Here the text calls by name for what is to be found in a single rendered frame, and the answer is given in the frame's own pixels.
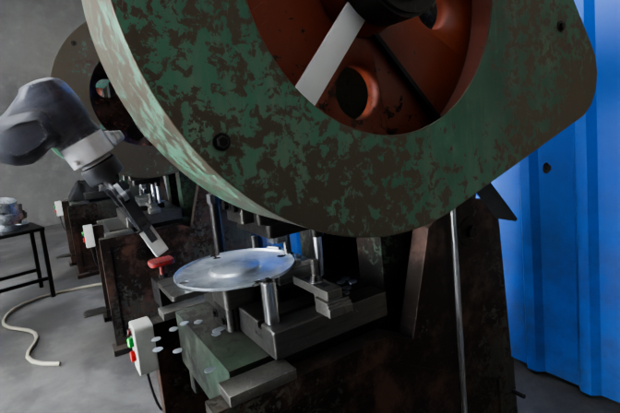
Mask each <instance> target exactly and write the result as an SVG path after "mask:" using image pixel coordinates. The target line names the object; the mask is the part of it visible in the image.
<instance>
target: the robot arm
mask: <svg viewBox="0 0 620 413"><path fill-rule="evenodd" d="M124 139H125V136H124V135H123V133H122V132H121V131H120V130H116V131H104V132H103V131H102V130H101V128H100V127H99V126H98V125H97V124H96V123H95V122H93V121H92V120H91V118H90V116H89V113H88V110H87V109H86V107H85V106H84V104H83V103H82V101H81V100H80V98H79V97H78V95H77V94H76V93H75V92H74V91H73V89H72V88H70V87H69V86H68V85H67V84H66V83H65V81H63V80H61V79H60V78H55V77H46V78H41V79H36V80H34V81H31V82H30V83H27V84H26V85H24V86H22V87H21V88H19V89H18V95H17V96H16V98H15V99H14V101H13V102H12V103H11V105H10V106H9V108H8V109H7V110H6V112H5V113H4V114H3V115H2V116H1V117H0V161H1V162H2V163H5V164H8V165H13V166H24V165H30V164H33V163H35V162H36V161H38V160H40V159H44V157H45V155H46V153H47V152H48V150H49V149H51V148H56V149H57V150H58V151H59V152H60V153H61V154H62V156H63V157H64V158H65V160H66V161H67V162H68V164H69V165H70V166H71V167H72V169H73V170H74V171H75V170H77V169H79V168H80V169H81V170H83V172H82V173H81V175H82V177H83V178H84V179H85V181H86V182H87V183H88V185H89V186H90V187H96V186H98V185H100V184H102V183H103V184H104V185H105V187H106V188H107V189H106V190H104V192H105V193H106V194H107V195H108V196H110V197H111V198H112V200H113V201H114V202H115V204H116V205H117V206H119V207H120V208H121V209H122V211H123V212H124V213H125V215H126V216H127V218H128V219H129V220H130V222H131V223H132V225H133V227H136V229H137V235H138V234H139V235H140V236H141V237H142V239H143V240H144V241H145V243H146V244H147V245H148V247H149V248H150V250H151V251H152V252H153V253H154V254H155V256H157V257H159V256H160V255H161V254H163V253H164V252H166V251H167V250H168V249H169V248H168V247H167V246H166V244H165V243H164V241H163V240H162V239H161V237H160V235H159V234H158V233H157V231H155V229H154V228H153V227H152V225H151V221H150V220H149V219H148V218H147V217H146V215H145V214H144V213H143V211H142V210H141V208H140V207H139V205H138V204H137V202H136V200H135V199H134V197H133V196H132V194H131V193H130V190H128V187H127V185H126V184H125V182H124V181H119V180H118V179H117V178H116V174H118V173H120V172H121V171H122V170H123V168H124V166H123V165H122V163H121V162H120V160H119V159H118V158H117V157H116V156H115V155H114V154H112V155H111V153H110V152H109V151H110V150H111V149H113V146H115V145H117V144H118V143H120V142H121V141H122V140H124Z"/></svg>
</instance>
